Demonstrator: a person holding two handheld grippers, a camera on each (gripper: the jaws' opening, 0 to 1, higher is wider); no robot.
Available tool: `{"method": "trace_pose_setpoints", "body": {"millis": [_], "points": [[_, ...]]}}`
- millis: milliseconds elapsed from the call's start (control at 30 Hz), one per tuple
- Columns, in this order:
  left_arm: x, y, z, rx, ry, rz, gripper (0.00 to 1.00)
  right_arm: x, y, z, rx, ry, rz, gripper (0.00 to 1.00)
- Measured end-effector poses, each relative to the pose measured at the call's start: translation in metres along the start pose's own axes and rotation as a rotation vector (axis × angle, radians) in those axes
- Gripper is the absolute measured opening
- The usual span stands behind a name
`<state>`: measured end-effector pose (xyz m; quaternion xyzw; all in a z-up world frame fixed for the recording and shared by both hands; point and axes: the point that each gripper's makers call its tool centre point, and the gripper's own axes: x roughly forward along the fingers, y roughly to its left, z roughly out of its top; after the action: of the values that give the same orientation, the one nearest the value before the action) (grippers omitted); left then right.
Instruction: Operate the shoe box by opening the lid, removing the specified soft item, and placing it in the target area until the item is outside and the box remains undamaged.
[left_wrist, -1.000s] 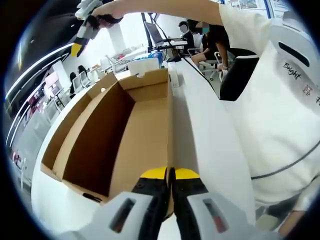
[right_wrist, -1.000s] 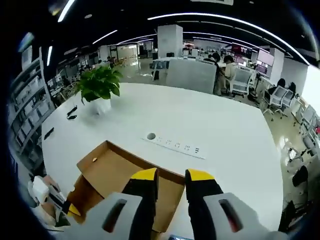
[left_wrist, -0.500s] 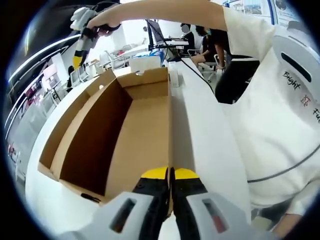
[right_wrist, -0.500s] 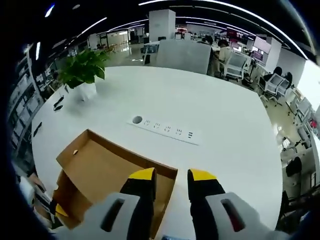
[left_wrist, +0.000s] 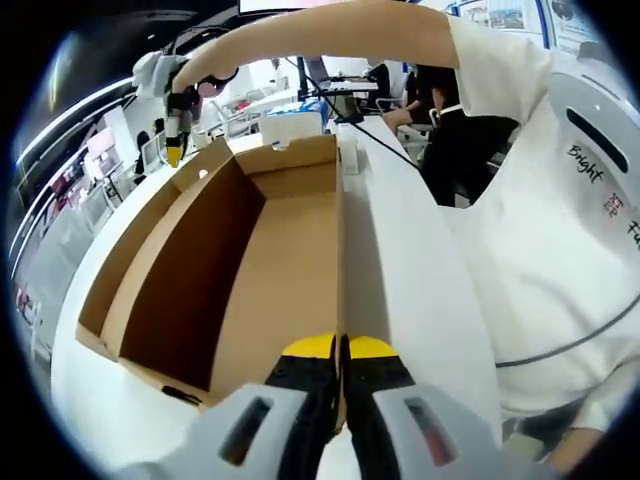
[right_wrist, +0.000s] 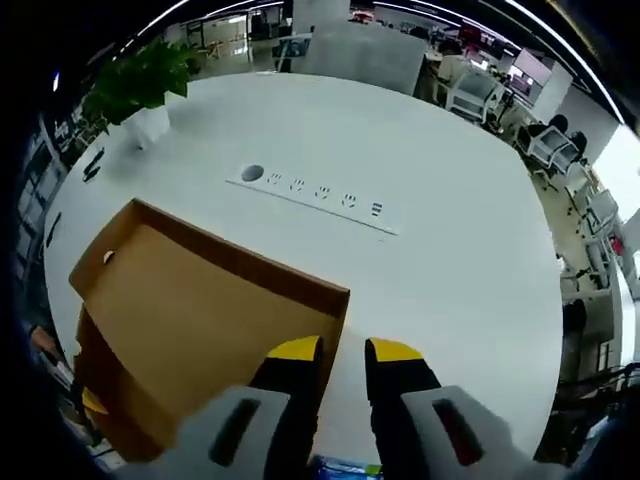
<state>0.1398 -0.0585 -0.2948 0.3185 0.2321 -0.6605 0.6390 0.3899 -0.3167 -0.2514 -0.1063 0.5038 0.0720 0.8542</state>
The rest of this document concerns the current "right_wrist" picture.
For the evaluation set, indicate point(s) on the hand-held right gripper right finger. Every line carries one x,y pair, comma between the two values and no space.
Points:
395,400

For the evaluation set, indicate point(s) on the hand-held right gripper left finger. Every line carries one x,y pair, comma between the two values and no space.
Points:
290,390

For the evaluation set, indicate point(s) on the blue soft tissue pack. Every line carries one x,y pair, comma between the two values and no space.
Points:
340,470

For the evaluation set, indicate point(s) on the brown cardboard shoe box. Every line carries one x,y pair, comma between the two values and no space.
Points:
200,310

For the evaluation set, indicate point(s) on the flat black phone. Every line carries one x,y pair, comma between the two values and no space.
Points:
53,230

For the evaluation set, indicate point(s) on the white table power strip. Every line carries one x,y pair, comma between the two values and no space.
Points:
320,192

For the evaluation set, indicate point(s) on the small black object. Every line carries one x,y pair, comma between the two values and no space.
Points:
94,165

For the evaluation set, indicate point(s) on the group of white office chairs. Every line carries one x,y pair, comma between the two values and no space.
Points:
475,90

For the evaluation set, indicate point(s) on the potted green plant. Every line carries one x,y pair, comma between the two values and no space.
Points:
140,80

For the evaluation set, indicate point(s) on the small pink display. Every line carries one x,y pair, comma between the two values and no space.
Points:
532,67

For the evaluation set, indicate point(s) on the dark red wall screen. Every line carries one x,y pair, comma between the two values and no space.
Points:
487,35

